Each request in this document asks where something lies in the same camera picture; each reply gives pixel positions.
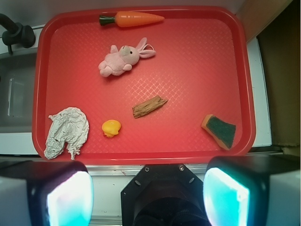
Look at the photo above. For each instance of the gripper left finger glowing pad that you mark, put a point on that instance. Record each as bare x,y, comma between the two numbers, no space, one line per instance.
45,193

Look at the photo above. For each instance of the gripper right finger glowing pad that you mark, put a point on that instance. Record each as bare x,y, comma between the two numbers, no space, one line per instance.
255,190

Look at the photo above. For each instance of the green and orange sponge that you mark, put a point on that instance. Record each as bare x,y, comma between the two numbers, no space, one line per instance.
222,132

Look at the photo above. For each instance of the crumpled aluminium foil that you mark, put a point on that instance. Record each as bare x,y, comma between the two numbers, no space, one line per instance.
69,130

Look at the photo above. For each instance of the yellow rubber duck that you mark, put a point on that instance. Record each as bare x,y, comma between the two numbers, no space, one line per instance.
111,128

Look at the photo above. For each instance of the brown wood piece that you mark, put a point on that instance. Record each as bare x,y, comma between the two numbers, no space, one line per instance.
148,106

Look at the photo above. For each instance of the grey sink basin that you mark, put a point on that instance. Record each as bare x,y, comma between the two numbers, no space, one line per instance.
17,74

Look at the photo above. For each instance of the red plastic tray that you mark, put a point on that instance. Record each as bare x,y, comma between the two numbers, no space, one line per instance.
200,66

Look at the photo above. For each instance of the pink plush bunny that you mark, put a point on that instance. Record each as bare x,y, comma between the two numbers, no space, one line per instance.
122,60

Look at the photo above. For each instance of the black faucet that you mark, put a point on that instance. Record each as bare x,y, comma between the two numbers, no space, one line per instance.
16,33

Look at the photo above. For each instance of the orange plastic carrot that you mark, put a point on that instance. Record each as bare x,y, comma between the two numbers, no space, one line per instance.
130,19

